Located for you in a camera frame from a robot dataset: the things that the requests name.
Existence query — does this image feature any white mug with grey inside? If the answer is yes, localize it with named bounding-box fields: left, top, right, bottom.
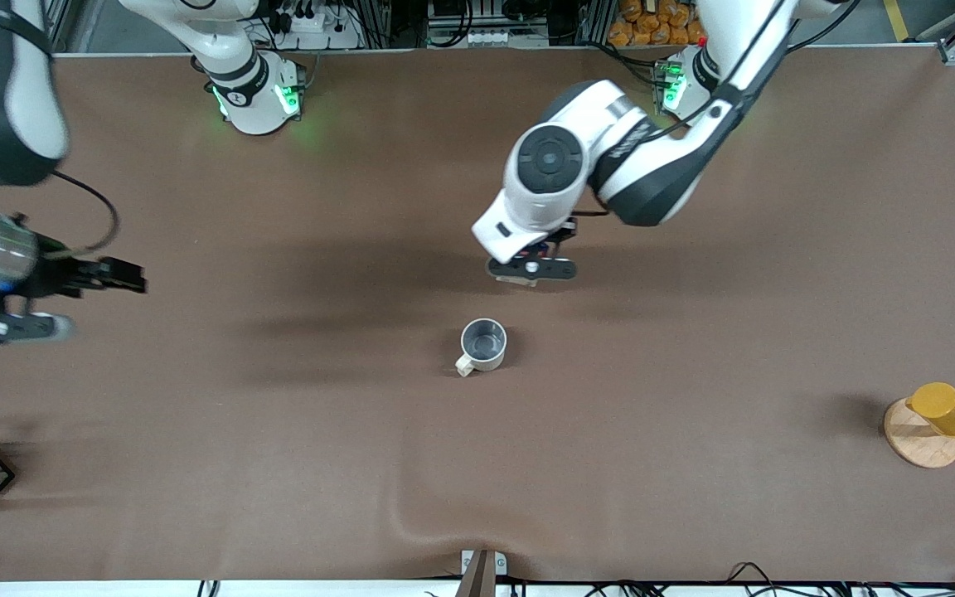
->
left=454, top=318, right=509, bottom=379

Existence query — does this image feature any wooden mug stand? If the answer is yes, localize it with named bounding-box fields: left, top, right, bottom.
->
left=883, top=396, right=955, bottom=470

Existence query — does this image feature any white power strip with plugs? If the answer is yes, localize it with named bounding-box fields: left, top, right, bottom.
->
left=266, top=0, right=364, bottom=51

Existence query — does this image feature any yellow cup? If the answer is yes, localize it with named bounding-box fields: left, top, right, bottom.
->
left=905, top=381, right=955, bottom=439

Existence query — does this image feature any long white power strip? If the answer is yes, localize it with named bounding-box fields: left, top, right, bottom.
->
left=467, top=28, right=550, bottom=49

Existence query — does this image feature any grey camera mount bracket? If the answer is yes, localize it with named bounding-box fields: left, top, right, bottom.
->
left=455, top=548, right=509, bottom=597

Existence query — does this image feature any bag of orange buns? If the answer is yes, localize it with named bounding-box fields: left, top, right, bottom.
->
left=607, top=0, right=707, bottom=47

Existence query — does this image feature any black base cable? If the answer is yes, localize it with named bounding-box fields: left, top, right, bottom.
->
left=587, top=40, right=662, bottom=89

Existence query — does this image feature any brown table cover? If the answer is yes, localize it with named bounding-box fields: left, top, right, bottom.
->
left=0, top=46, right=955, bottom=583

